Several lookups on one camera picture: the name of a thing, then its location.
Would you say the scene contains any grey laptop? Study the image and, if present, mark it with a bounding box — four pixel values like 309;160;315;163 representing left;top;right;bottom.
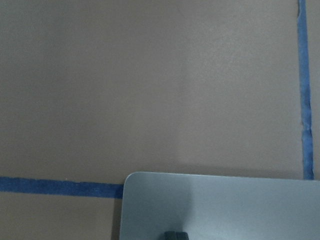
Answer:
119;172;320;240

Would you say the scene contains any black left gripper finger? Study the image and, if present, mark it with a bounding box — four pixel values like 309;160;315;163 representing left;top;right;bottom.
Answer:
164;231;189;240

